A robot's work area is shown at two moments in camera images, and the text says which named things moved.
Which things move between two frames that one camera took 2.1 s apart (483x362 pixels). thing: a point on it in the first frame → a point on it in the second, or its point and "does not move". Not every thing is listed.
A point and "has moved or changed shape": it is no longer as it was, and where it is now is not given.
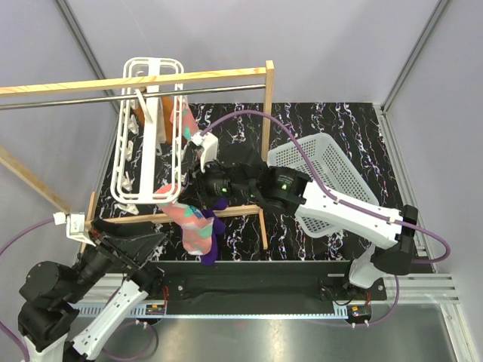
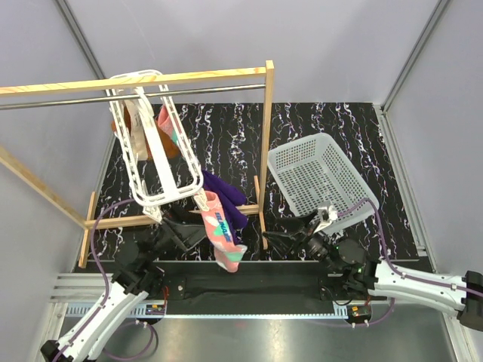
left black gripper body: (99, 231) → (177, 234)
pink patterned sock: (190, 125) → (164, 121)
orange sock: (167, 103) → (159, 146)
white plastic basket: (329, 167) does not move
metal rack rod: (130, 96) does not move
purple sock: (219, 228) → (232, 200)
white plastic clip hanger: (149, 145) has moved or changed shape
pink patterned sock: (196, 229) → (229, 253)
